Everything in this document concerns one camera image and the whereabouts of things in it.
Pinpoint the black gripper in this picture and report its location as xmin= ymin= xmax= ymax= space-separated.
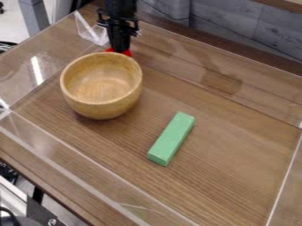
xmin=97 ymin=0 xmax=139 ymax=53

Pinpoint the red plush strawberry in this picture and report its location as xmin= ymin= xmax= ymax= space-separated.
xmin=105 ymin=47 xmax=132 ymax=57

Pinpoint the wooden bowl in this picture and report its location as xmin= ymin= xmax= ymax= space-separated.
xmin=60 ymin=52 xmax=143 ymax=120

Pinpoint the green rectangular block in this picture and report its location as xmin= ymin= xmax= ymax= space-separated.
xmin=147 ymin=112 xmax=196 ymax=167

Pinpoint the black table leg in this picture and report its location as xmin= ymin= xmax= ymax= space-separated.
xmin=32 ymin=187 xmax=44 ymax=205

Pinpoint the grey post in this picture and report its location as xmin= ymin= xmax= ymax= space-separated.
xmin=17 ymin=0 xmax=49 ymax=36

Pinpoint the clear acrylic tray enclosure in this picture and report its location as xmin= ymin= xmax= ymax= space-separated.
xmin=0 ymin=18 xmax=302 ymax=226

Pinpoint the black metal bracket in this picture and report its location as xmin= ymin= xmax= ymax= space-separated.
xmin=25 ymin=198 xmax=67 ymax=226

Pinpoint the black cable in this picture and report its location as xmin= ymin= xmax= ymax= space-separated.
xmin=0 ymin=206 xmax=21 ymax=226

